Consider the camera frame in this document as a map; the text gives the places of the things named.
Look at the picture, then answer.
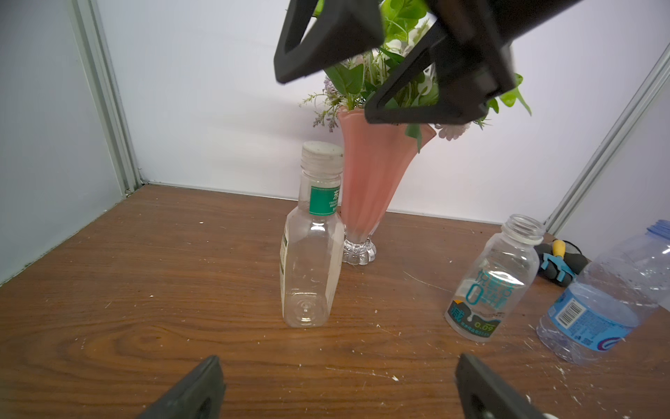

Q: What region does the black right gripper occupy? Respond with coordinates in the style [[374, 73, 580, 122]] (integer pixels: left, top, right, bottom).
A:
[[365, 0, 579, 125]]

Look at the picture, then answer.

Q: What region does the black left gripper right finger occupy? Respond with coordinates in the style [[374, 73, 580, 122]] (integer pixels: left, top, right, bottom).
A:
[[455, 353, 544, 419]]

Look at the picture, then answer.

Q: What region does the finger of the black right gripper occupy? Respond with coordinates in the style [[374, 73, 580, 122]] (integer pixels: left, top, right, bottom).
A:
[[274, 0, 385, 84]]

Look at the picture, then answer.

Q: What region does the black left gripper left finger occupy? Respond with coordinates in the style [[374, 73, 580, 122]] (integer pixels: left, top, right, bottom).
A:
[[138, 355, 226, 419]]

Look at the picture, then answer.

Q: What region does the teal print clear bottle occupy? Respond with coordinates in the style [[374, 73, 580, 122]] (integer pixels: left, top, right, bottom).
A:
[[444, 214, 545, 342]]

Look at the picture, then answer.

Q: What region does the white bottle cap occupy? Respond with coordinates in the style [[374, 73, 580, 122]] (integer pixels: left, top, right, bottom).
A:
[[301, 141, 344, 176]]

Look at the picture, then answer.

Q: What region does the green label clear bottle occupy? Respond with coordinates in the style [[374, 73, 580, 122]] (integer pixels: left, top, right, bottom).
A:
[[280, 168, 345, 328]]

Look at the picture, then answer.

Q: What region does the blue label water bottle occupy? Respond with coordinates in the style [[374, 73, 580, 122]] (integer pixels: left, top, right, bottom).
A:
[[536, 220, 669, 366]]

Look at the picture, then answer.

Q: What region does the pink vase with flowers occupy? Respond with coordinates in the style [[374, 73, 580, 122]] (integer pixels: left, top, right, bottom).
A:
[[275, 1, 535, 265]]

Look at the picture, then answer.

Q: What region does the black blue work glove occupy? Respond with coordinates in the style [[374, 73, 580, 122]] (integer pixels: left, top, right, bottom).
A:
[[534, 239, 590, 277]]

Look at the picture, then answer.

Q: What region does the blue yellow garden hand rake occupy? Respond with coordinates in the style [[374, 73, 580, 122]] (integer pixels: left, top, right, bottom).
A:
[[538, 239, 576, 287]]

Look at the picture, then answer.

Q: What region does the aluminium corner frame post right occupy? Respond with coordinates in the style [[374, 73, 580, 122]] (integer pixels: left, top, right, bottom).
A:
[[545, 45, 669, 236]]

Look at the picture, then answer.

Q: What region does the aluminium corner frame post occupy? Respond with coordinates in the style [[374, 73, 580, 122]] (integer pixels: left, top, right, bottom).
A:
[[66, 0, 143, 197], [545, 45, 669, 236]]

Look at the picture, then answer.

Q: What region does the aluminium corner frame post left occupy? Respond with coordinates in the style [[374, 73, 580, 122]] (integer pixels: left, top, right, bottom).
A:
[[66, 0, 143, 197]]

